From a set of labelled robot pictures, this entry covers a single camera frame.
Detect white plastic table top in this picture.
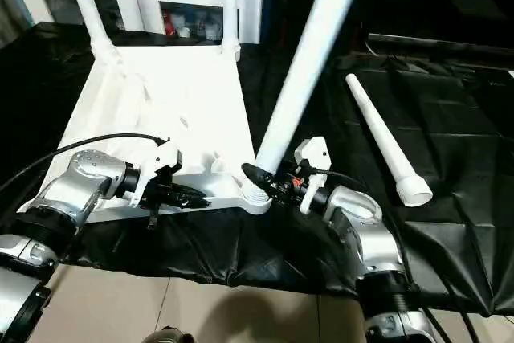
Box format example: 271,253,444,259
18,43,275,224

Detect white plastic table leg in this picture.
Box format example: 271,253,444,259
344,72,434,209
63,0,120,66
254,0,373,176
222,0,243,59

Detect black glossy mat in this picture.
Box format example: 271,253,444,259
0,21,514,318

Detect grey robot torso front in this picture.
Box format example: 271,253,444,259
145,325,194,343

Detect grey curtain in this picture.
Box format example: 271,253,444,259
0,0,32,47

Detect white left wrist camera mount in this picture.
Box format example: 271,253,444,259
127,139,185,208

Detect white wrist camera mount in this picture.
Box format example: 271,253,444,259
293,136,334,216
127,139,185,208

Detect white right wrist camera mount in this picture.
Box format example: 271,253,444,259
293,136,334,216

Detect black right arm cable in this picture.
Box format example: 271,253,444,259
308,169,485,343

